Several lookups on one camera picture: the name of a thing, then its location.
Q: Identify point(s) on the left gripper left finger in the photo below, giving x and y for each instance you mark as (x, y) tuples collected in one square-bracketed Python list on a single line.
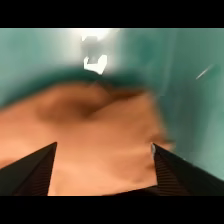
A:
[(30, 176)]

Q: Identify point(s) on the orange garment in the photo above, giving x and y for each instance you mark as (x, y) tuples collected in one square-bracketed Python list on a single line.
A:
[(100, 140)]

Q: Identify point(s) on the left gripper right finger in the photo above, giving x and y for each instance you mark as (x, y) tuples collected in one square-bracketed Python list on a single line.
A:
[(180, 178)]

